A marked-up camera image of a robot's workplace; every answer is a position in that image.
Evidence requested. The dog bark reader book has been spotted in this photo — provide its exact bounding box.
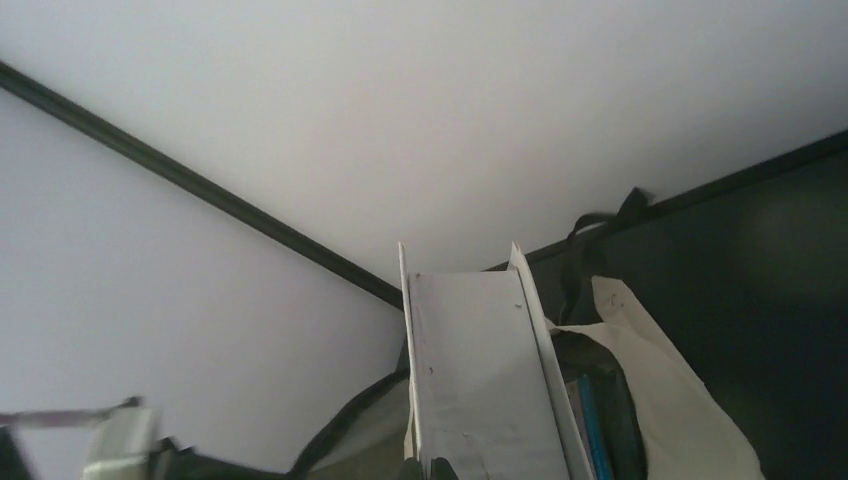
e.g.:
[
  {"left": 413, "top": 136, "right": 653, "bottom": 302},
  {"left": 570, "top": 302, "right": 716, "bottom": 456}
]
[{"left": 576, "top": 375, "right": 614, "bottom": 480}]

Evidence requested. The black frame post left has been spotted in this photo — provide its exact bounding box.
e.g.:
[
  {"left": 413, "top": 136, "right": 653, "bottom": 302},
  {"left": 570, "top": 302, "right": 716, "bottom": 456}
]
[{"left": 1, "top": 62, "right": 403, "bottom": 310}]

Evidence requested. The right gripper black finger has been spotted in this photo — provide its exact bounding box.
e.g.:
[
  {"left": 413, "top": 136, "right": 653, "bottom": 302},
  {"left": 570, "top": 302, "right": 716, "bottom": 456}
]
[{"left": 430, "top": 457, "right": 458, "bottom": 480}]

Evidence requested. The thick white coffee book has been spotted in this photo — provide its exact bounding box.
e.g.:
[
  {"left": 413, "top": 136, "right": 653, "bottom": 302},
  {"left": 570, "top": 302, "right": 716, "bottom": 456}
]
[{"left": 400, "top": 246, "right": 592, "bottom": 479}]

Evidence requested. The beige canvas backpack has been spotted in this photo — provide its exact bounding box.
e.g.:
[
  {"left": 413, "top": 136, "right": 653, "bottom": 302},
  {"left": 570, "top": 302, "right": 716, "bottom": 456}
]
[{"left": 289, "top": 189, "right": 762, "bottom": 479}]

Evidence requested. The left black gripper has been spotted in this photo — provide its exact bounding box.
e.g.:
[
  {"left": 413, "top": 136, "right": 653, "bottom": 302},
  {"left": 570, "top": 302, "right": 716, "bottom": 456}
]
[{"left": 0, "top": 427, "right": 290, "bottom": 480}]

